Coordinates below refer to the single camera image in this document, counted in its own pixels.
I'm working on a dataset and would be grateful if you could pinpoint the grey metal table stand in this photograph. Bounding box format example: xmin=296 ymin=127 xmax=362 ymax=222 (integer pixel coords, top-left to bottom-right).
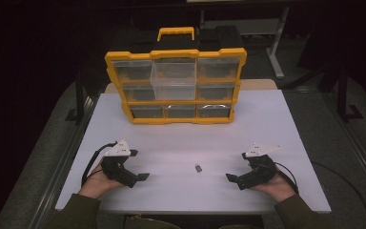
xmin=199 ymin=5 xmax=291 ymax=80

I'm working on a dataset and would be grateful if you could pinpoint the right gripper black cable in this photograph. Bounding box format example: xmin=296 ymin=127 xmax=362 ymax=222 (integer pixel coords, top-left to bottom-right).
xmin=274 ymin=161 xmax=300 ymax=195

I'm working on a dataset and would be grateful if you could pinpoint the person's right hand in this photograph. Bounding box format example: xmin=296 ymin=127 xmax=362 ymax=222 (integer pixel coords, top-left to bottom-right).
xmin=250 ymin=173 xmax=297 ymax=204

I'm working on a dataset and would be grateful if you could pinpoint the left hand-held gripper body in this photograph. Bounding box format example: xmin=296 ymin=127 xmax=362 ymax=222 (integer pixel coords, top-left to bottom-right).
xmin=100 ymin=139 xmax=138 ymax=189

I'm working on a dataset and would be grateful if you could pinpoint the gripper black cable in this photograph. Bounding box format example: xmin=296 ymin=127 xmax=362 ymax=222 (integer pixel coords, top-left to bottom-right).
xmin=80 ymin=141 xmax=119 ymax=188
xmin=274 ymin=161 xmax=300 ymax=195

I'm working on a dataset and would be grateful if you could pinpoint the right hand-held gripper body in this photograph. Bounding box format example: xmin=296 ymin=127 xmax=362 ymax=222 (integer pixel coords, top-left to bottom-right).
xmin=236 ymin=143 xmax=284 ymax=192

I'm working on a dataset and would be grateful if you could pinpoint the yellow drawer organizer cabinet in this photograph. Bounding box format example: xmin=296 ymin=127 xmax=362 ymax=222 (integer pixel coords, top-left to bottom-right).
xmin=104 ymin=26 xmax=249 ymax=126

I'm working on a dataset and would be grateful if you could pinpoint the pulled-out clear plastic drawer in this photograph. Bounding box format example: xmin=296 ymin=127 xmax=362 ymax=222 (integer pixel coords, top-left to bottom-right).
xmin=150 ymin=61 xmax=198 ymax=101

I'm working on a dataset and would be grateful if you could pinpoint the person's left hand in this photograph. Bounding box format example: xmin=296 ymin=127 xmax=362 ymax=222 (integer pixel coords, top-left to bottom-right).
xmin=77 ymin=159 xmax=126 ymax=200

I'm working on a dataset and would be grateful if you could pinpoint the long black floor cable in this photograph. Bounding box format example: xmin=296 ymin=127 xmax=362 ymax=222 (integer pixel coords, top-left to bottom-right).
xmin=310 ymin=160 xmax=366 ymax=229

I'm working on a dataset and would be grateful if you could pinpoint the set of closed clear drawers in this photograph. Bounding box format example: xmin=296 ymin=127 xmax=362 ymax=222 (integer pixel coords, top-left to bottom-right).
xmin=111 ymin=56 xmax=241 ymax=119

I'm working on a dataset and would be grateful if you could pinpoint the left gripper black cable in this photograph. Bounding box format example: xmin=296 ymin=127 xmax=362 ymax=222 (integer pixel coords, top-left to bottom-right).
xmin=80 ymin=141 xmax=119 ymax=188

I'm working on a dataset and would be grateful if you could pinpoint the black metal stand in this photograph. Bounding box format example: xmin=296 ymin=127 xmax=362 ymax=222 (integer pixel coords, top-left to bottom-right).
xmin=335 ymin=61 xmax=365 ymax=124
xmin=64 ymin=71 xmax=90 ymax=126

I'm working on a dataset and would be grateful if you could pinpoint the metal frame rail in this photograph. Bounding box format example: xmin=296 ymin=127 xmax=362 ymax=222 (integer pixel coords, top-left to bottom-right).
xmin=322 ymin=94 xmax=366 ymax=199
xmin=28 ymin=94 xmax=103 ymax=229

